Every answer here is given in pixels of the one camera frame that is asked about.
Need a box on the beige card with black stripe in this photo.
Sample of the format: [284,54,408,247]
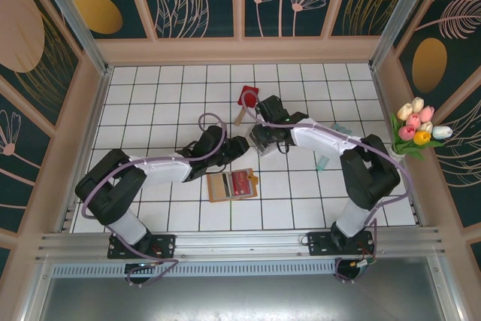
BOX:
[219,173,233,197]

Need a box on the red card with yellow logo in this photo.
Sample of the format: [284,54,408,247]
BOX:
[229,171,253,197]

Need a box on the slotted grey cable duct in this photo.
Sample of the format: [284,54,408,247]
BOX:
[50,259,338,277]

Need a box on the red toy shovel wooden handle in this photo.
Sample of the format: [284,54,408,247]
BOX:
[234,85,261,126]

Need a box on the white vase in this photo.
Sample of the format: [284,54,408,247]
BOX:
[389,147,407,166]

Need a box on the tan leather card holder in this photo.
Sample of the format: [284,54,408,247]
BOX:
[206,168,261,204]

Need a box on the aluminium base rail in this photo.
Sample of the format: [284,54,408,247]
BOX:
[35,226,447,262]

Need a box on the aluminium corner post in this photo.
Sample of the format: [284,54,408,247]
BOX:
[369,0,440,71]
[39,0,114,76]

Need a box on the coloured wire bundle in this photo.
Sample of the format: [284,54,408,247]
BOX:
[336,240,377,284]

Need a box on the light blue toy rake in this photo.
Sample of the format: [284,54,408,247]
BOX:
[316,122,352,172]

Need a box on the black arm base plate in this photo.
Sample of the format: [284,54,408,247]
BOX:
[107,233,177,260]
[307,230,377,257]

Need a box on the aluminium side rail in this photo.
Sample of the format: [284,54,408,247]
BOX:
[370,67,428,229]
[56,66,114,232]

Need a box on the artificial tulip bouquet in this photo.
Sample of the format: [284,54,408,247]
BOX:
[389,96,454,162]

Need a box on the clear plastic card box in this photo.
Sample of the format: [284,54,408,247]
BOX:
[246,127,282,159]

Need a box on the thin black cable loop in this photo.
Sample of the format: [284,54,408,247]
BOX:
[275,138,293,156]

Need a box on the grey metal sheet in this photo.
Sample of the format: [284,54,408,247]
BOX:
[35,274,465,321]

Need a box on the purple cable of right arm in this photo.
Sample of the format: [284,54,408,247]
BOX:
[241,89,414,284]

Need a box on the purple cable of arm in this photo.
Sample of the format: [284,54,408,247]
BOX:
[81,112,228,289]
[241,89,414,284]

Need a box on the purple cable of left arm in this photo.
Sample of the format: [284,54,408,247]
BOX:
[81,112,228,289]

